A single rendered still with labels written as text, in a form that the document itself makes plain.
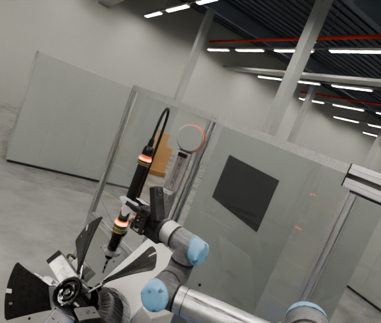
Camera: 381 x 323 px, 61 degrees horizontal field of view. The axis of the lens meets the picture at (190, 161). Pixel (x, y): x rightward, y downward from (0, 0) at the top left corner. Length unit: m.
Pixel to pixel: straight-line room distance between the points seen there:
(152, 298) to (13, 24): 12.49
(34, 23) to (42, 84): 6.80
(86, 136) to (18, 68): 6.82
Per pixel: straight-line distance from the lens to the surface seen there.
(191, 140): 1.78
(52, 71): 6.42
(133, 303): 1.57
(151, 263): 1.29
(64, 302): 1.38
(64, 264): 1.72
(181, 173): 1.80
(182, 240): 0.99
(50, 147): 6.63
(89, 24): 13.27
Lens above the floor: 2.01
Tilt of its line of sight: 8 degrees down
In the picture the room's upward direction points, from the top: 22 degrees clockwise
